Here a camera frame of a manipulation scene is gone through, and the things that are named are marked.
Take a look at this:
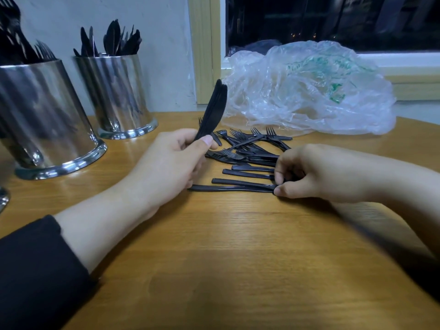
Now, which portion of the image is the person's left hand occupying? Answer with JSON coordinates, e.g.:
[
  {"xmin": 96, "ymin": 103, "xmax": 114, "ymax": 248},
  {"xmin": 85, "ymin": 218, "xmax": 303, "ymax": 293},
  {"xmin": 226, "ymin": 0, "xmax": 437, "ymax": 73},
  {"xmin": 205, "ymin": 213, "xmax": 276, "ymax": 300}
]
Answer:
[{"xmin": 124, "ymin": 128, "xmax": 218, "ymax": 217}]

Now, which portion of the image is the person's right hand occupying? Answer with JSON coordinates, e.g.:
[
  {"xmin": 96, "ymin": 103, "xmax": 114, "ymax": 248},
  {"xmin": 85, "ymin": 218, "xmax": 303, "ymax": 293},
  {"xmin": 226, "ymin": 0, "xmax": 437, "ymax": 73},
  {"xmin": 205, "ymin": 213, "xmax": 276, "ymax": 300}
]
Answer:
[{"xmin": 273, "ymin": 143, "xmax": 386, "ymax": 204}]

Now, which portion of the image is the pile of black plastic cutlery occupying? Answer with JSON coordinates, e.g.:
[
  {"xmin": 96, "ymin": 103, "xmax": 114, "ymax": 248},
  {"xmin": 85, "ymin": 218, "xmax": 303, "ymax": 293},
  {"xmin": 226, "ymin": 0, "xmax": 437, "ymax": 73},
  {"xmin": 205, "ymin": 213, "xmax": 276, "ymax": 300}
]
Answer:
[{"xmin": 187, "ymin": 119, "xmax": 293, "ymax": 194}]

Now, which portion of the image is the black plastic knife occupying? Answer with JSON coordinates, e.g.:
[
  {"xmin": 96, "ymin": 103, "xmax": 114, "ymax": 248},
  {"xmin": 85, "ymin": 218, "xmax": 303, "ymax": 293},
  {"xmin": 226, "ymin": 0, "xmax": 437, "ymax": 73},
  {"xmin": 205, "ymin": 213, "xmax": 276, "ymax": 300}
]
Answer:
[{"xmin": 194, "ymin": 79, "xmax": 228, "ymax": 142}]

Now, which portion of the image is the clear plastic bag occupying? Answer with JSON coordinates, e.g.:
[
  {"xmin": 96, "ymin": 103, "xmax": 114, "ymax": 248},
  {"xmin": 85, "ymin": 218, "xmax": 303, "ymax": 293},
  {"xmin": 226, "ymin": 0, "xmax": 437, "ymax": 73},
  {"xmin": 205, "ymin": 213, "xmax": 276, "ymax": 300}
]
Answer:
[{"xmin": 221, "ymin": 41, "xmax": 397, "ymax": 137}]

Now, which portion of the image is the bunch of black knives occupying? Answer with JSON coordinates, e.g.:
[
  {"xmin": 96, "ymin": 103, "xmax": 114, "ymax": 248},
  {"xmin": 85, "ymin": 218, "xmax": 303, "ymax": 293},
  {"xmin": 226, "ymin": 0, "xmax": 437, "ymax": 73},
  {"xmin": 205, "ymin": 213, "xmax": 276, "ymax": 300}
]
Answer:
[{"xmin": 73, "ymin": 19, "xmax": 143, "ymax": 58}]

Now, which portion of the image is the bunch of black forks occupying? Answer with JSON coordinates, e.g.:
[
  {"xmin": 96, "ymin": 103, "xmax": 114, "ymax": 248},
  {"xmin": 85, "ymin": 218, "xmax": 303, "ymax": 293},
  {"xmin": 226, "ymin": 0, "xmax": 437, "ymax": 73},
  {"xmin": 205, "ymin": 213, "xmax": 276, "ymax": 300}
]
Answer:
[{"xmin": 0, "ymin": 0, "xmax": 58, "ymax": 66}]

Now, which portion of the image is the person's left forearm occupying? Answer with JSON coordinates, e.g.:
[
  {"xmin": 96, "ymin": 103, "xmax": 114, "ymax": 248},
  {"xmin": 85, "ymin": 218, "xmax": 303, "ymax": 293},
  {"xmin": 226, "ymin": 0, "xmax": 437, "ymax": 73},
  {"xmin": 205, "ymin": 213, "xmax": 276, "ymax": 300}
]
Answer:
[{"xmin": 0, "ymin": 182, "xmax": 149, "ymax": 330}]

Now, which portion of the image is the dark parked car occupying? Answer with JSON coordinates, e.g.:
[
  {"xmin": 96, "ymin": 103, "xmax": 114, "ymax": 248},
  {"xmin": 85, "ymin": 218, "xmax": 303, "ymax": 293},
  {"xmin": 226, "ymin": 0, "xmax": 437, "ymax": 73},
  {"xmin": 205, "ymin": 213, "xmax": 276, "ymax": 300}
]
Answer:
[{"xmin": 230, "ymin": 39, "xmax": 284, "ymax": 55}]

